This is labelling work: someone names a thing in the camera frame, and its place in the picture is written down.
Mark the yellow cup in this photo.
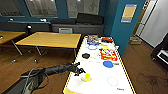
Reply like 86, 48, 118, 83
84, 73, 93, 83

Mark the blue bowl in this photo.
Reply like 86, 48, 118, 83
102, 60, 115, 69

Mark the open cardboard box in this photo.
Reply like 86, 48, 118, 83
128, 35, 142, 46

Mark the pale framed wall sign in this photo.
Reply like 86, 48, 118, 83
120, 3, 138, 24

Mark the long dark grey bench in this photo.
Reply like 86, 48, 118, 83
0, 20, 52, 33

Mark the framed interior window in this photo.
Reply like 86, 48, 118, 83
0, 0, 26, 18
66, 0, 101, 19
24, 0, 59, 19

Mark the dark grey sofa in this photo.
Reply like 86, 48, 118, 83
50, 12, 106, 36

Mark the white bowl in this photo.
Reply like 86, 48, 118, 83
87, 44, 99, 51

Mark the flat red object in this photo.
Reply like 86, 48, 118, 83
101, 36, 114, 44

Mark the red orange game box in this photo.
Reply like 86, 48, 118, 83
99, 48, 119, 62

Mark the brown wooden door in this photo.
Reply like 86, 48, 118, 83
134, 6, 148, 36

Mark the black wheeled cart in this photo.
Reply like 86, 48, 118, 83
151, 40, 168, 66

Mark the yellow wooden table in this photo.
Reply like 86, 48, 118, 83
14, 31, 83, 64
0, 30, 27, 57

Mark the air hockey table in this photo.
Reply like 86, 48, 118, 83
62, 35, 136, 94

